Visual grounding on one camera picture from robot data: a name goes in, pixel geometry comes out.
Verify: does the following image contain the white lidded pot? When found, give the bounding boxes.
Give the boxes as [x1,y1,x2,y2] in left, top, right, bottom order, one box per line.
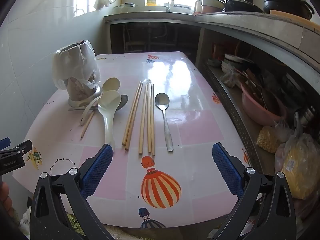
[115,2,137,13]

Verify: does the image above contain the stack of white bowls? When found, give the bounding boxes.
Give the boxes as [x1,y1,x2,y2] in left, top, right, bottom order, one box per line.
[221,53,254,74]

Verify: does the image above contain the steel utensil holder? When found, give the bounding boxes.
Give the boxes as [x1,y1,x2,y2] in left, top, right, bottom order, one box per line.
[68,40,103,107]

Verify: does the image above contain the steel thermos bottle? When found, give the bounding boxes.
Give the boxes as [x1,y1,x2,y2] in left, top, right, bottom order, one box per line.
[295,105,316,128]

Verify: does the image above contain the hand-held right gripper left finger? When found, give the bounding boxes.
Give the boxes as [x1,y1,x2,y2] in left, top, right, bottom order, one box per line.
[29,144,114,240]

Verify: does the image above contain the red packaging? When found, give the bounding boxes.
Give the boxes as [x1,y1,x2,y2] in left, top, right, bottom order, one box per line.
[212,42,225,58]

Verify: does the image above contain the black cooking pot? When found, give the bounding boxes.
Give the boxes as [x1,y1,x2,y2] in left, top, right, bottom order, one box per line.
[262,0,315,20]

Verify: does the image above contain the pile of dark kitchen utensils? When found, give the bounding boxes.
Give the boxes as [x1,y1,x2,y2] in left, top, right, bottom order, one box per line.
[235,67,275,110]

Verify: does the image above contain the concrete kitchen counter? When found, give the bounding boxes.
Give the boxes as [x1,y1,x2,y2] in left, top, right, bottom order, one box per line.
[104,10,320,75]

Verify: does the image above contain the copper pot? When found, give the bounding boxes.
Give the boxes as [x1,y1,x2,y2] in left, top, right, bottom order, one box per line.
[201,4,224,14]

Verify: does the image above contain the grey drain pipes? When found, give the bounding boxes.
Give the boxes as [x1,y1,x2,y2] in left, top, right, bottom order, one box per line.
[122,24,180,53]

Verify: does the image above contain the person's left hand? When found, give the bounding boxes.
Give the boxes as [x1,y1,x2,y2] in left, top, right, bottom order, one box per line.
[0,182,13,218]

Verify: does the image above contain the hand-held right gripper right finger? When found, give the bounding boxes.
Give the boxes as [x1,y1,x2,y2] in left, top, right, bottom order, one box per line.
[212,142,298,240]

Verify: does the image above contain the plastic bag with yellow contents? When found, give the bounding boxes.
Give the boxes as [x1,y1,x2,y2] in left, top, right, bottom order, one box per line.
[280,132,320,200]

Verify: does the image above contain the crumpled clear plastic bag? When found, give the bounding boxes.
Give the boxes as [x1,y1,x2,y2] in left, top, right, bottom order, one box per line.
[220,69,240,88]

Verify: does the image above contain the pink plastic basin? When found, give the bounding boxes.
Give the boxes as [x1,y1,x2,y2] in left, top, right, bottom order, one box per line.
[240,84,288,127]

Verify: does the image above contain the pink balloon-print tablecloth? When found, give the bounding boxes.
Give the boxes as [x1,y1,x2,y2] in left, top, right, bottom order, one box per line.
[12,51,258,229]

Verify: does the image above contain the wooden cutting board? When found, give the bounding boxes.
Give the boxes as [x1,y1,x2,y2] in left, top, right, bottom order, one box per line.
[269,9,320,33]

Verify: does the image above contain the large white rice paddle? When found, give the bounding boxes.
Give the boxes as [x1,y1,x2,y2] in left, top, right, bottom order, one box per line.
[97,90,122,148]

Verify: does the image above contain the perforated metal shelf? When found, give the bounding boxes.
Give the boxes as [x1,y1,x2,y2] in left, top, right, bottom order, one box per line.
[200,60,263,173]

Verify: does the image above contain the bag of yellow kernels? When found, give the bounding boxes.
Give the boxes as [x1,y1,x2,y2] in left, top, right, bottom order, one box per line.
[256,125,283,154]

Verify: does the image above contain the metal spoon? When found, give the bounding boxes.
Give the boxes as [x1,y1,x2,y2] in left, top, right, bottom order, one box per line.
[68,94,129,112]
[155,92,174,152]

